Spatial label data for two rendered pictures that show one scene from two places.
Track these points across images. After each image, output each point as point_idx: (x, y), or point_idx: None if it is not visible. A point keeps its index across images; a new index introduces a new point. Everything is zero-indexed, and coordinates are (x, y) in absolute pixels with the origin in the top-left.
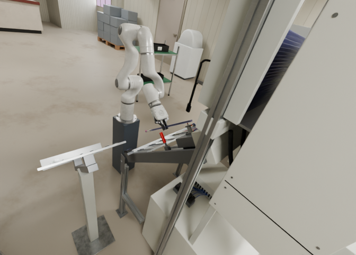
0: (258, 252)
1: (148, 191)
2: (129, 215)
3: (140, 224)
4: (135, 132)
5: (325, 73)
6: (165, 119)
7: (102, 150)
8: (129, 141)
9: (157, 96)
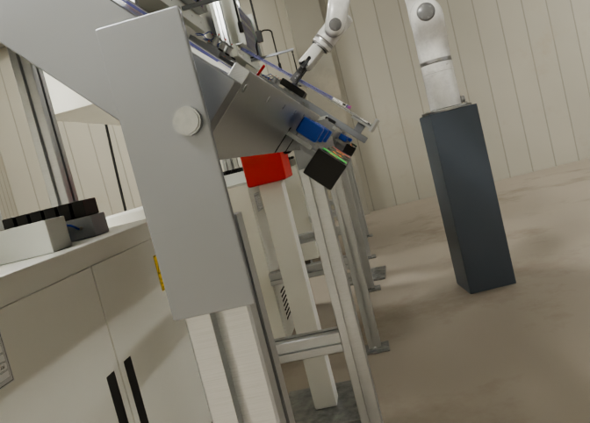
0: (119, 212)
1: (377, 309)
2: (355, 295)
3: (327, 303)
4: (435, 151)
5: None
6: (299, 66)
7: (369, 129)
8: (435, 172)
9: (320, 29)
